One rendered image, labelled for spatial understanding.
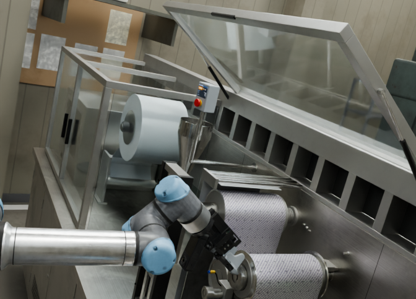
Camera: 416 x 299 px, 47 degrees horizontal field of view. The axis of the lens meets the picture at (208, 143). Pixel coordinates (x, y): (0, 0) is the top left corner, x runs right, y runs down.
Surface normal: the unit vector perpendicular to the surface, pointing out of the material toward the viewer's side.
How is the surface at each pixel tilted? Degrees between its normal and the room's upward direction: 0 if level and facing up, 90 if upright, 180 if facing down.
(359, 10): 90
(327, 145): 90
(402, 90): 90
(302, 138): 90
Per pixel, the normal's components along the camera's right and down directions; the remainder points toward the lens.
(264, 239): 0.41, 0.33
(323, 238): -0.88, -0.11
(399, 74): -0.64, 0.02
